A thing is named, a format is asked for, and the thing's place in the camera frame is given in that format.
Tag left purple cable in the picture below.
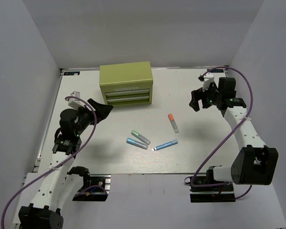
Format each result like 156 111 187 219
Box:
1 96 98 229

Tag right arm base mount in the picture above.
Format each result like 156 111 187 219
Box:
184 176 235 203

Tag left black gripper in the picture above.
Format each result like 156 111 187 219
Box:
74 99 113 136

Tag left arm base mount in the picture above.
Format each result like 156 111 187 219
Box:
72 175 111 202

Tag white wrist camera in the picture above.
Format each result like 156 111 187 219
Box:
198 73 214 92
67 91 85 110

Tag green cap highlighter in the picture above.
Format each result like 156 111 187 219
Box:
131 130 151 145

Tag blue cap highlighter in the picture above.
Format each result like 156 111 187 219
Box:
126 138 148 150

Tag right blue corner label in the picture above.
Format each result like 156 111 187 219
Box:
207 69 224 73

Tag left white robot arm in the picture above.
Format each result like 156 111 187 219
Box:
18 96 113 229

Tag left blue corner label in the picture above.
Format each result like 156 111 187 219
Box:
63 71 80 76

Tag green metal drawer chest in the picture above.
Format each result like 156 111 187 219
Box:
99 62 153 107

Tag orange cap highlighter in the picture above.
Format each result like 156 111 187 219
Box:
168 114 179 133

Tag blue pen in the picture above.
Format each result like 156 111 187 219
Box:
152 139 178 151

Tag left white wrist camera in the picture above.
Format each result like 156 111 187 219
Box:
67 91 85 110

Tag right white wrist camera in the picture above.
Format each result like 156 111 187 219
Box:
198 73 214 92

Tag blue corner label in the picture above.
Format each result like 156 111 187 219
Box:
207 69 224 73
63 71 80 76

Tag purple cable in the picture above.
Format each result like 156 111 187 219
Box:
1 96 98 229
190 66 254 200

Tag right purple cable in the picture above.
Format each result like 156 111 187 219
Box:
190 66 254 200

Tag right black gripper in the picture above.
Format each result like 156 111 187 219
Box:
190 81 223 112

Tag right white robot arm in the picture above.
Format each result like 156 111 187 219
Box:
190 75 278 190

